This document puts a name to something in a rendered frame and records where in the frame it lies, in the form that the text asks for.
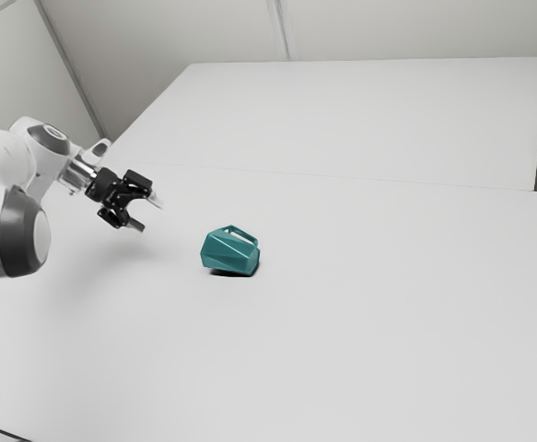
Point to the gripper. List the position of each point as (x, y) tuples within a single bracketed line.
[(105, 186)]

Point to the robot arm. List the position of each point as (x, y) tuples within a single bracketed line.
[(5, 184)]

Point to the teal faceted mug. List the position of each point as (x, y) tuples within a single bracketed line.
[(229, 254)]

